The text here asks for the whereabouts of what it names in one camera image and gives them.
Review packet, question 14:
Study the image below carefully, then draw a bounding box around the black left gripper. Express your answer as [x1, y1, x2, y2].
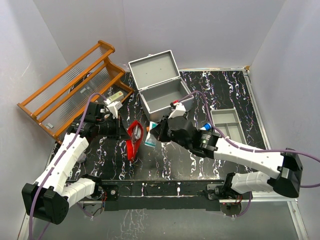
[96, 115, 131, 140]

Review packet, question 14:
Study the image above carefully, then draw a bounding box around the red first aid pouch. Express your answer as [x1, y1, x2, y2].
[126, 120, 144, 163]

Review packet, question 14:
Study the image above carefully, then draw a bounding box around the grey plastic tray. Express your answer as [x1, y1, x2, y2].
[210, 108, 247, 145]

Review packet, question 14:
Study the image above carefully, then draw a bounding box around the clear bag of plasters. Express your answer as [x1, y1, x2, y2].
[130, 125, 142, 144]

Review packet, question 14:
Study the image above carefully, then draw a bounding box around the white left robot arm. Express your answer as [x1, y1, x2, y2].
[21, 100, 130, 225]

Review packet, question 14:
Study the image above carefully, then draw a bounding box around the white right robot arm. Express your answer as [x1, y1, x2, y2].
[149, 116, 303, 199]

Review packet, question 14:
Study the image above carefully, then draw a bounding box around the white medicine box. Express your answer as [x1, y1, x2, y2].
[107, 91, 124, 103]

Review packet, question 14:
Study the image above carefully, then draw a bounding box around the silver metal medicine case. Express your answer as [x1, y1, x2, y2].
[128, 50, 194, 122]

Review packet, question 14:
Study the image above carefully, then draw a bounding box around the blue white tube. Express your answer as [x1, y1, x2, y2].
[200, 123, 213, 131]

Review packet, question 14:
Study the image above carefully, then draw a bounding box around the wooden shelf rack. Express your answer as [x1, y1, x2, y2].
[17, 40, 134, 143]

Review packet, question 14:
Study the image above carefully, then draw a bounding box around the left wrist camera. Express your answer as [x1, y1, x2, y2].
[103, 99, 123, 119]

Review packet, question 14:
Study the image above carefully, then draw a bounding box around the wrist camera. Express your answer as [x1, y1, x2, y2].
[103, 99, 123, 119]
[168, 100, 186, 119]

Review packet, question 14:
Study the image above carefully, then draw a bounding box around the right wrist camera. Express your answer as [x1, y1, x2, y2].
[168, 100, 186, 119]

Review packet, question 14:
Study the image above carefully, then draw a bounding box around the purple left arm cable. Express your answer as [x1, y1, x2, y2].
[27, 92, 111, 240]

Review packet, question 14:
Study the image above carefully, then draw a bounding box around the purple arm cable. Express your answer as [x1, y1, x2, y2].
[27, 92, 111, 240]
[178, 90, 320, 218]

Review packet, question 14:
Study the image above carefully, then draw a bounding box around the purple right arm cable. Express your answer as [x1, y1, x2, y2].
[178, 90, 320, 218]

